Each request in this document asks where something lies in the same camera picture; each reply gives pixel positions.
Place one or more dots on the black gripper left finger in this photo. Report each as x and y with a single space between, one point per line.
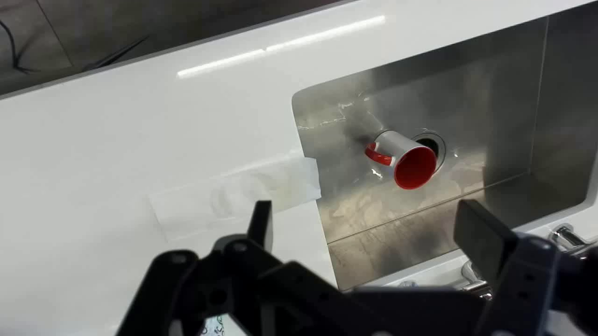
205 291

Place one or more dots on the clear tape strip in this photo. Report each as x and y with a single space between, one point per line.
248 186

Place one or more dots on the round sink drain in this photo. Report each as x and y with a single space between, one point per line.
437 147

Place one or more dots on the stainless steel sink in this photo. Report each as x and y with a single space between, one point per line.
497 93

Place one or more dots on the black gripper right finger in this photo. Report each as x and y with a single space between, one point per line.
534 285

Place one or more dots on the small chrome faucet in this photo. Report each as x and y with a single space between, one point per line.
566 235

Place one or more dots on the white mug red inside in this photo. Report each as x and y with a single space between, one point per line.
398 145

